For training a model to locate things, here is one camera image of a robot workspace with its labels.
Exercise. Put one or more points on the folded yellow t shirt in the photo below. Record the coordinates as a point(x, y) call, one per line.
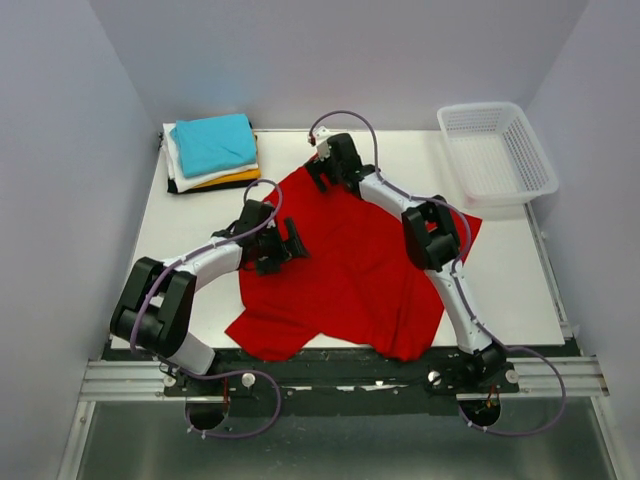
point(242, 177)

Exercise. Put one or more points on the folded black t shirt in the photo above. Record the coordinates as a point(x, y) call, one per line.
point(220, 186)

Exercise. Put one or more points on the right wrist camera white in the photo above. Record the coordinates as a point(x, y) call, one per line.
point(319, 140)

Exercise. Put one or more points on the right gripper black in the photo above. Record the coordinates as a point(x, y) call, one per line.
point(315, 169)

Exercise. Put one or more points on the white plastic basket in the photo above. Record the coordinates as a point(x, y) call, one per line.
point(496, 155)

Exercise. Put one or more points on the folded white t shirt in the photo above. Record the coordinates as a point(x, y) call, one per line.
point(175, 165)

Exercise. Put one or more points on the black mounting base plate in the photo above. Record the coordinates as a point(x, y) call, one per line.
point(314, 383)

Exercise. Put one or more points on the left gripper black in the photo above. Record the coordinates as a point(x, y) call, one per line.
point(288, 249)

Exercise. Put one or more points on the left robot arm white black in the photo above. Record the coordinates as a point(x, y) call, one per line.
point(154, 309)

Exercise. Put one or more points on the folded cyan t shirt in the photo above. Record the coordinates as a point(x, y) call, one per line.
point(214, 144)

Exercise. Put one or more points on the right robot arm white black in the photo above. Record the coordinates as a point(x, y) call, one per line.
point(436, 238)

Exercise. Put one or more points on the red t shirt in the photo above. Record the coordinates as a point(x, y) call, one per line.
point(357, 285)

